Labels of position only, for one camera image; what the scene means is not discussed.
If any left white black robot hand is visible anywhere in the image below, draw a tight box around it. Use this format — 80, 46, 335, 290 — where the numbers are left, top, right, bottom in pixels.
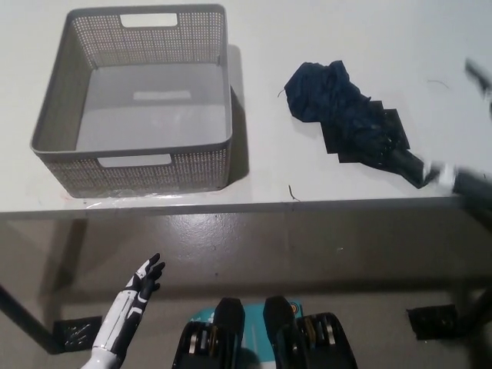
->
91, 252, 167, 358

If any black metal table leg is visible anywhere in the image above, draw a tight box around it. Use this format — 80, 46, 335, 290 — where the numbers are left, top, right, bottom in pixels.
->
449, 195, 492, 322

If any dark navy cloth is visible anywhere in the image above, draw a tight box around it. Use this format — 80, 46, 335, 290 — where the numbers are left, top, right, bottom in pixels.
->
283, 59, 431, 190

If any black ribbed robot body block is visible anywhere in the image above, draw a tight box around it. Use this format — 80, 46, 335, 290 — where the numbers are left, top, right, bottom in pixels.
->
264, 294, 349, 369
171, 296, 247, 369

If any black tape patch on table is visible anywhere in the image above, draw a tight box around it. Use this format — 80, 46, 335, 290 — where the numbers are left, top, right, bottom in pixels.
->
321, 99, 411, 165

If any grey perforated plastic basket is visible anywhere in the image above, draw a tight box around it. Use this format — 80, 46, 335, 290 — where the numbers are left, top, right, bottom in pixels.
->
29, 3, 234, 200

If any clear adhesive tape strip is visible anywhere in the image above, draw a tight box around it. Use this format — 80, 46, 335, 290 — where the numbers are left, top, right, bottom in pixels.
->
80, 188, 216, 211

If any black floor tape patch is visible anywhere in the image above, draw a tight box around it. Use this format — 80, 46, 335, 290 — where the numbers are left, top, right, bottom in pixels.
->
406, 304, 460, 342
52, 316, 103, 354

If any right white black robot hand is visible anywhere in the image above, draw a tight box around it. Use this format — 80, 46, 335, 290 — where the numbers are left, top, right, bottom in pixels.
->
421, 57, 492, 211

